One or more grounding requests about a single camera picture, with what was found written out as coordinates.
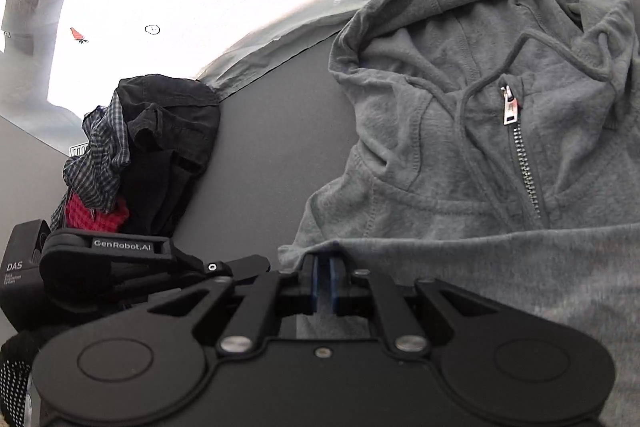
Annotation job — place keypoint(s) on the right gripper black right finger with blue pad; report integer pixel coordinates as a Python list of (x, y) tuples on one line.
[(375, 297)]

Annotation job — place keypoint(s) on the black garment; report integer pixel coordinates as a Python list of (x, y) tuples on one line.
[(172, 126)]

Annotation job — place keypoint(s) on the blue checked shirt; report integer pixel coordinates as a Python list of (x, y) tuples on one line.
[(94, 175)]

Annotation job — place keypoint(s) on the grey zip hoodie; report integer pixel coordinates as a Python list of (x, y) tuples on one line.
[(498, 150)]

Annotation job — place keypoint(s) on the red checked cloth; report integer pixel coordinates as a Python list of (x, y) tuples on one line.
[(78, 216)]

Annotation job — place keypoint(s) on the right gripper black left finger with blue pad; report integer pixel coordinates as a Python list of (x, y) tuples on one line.
[(264, 303)]

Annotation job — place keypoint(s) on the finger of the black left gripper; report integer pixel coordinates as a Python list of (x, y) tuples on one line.
[(191, 270)]

